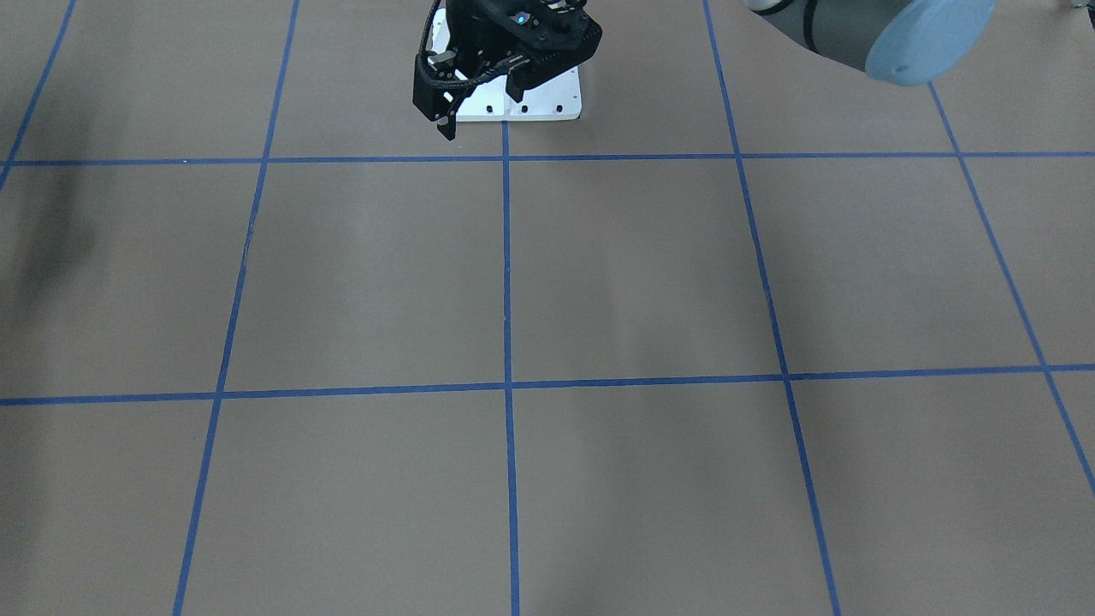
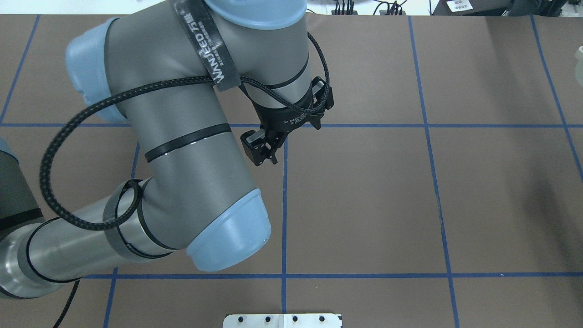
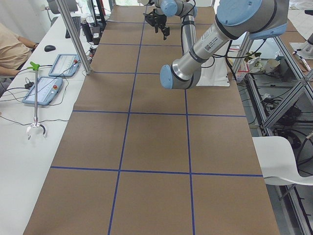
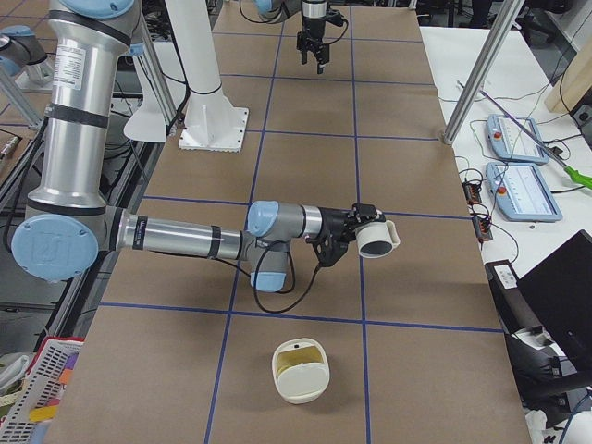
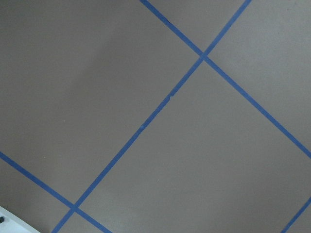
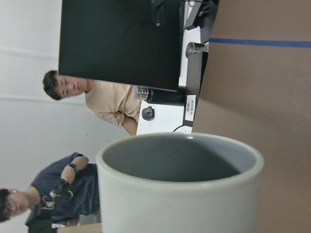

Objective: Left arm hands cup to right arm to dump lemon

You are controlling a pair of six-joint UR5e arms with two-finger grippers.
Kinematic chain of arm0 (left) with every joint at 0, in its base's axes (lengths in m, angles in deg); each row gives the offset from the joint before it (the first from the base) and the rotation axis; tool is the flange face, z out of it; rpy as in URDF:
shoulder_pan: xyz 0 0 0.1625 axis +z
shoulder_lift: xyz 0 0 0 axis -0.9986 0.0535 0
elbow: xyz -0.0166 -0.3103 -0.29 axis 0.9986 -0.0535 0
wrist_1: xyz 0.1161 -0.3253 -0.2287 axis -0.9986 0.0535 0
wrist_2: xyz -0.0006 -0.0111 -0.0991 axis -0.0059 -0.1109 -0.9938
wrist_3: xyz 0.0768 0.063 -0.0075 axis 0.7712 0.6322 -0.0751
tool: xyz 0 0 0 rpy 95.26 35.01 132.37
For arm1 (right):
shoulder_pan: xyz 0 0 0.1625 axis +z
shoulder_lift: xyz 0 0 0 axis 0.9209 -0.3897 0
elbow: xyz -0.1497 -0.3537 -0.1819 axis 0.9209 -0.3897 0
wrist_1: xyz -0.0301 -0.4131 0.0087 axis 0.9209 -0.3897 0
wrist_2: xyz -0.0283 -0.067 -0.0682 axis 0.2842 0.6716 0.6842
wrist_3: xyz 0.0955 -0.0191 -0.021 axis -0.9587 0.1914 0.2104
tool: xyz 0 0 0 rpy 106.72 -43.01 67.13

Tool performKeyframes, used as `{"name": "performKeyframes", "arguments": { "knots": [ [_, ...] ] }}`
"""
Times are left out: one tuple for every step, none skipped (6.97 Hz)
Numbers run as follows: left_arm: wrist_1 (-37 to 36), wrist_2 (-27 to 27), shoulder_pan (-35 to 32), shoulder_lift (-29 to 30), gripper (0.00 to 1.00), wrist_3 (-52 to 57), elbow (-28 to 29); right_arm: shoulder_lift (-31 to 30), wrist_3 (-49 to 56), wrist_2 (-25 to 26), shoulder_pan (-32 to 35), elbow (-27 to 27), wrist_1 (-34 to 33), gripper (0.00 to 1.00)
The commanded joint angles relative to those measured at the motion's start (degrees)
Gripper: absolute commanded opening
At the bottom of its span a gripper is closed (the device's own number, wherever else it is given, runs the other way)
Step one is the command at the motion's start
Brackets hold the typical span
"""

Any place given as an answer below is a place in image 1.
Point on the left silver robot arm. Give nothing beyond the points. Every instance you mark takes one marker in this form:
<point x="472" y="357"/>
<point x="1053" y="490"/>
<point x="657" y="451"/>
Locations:
<point x="905" y="43"/>

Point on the white camera pole with base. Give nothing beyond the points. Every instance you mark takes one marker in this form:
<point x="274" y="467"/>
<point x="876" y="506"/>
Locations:
<point x="557" y="100"/>

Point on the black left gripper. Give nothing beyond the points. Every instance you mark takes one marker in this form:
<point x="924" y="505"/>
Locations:
<point x="473" y="31"/>

